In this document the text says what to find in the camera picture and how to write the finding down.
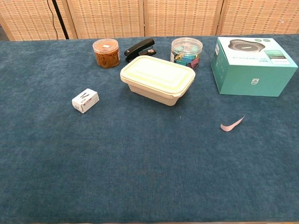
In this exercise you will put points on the woven bamboo folding screen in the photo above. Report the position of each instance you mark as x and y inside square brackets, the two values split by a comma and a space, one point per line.
[182, 16]

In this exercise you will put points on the blue velvet tablecloth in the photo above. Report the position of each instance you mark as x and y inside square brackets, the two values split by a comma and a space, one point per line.
[140, 163]

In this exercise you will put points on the black stapler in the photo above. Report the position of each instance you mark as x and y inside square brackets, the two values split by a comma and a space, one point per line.
[137, 49]

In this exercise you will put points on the black stand pole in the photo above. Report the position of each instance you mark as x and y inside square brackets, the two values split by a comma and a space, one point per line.
[60, 18]

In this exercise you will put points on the clear jar of rubber bands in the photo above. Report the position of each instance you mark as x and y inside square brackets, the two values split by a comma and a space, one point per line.
[106, 54]

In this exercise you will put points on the pink paper strip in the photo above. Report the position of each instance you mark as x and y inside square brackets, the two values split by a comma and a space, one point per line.
[227, 127]

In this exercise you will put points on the teal cardboard product box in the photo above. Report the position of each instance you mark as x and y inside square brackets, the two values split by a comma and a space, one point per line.
[252, 74]

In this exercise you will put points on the cream lidded food container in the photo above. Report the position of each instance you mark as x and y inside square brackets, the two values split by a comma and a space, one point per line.
[156, 77]

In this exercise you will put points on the clear jar of binder clips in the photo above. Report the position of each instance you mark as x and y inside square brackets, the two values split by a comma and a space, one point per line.
[187, 52]

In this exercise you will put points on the small white staples box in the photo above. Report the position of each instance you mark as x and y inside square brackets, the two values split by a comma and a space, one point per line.
[85, 100]

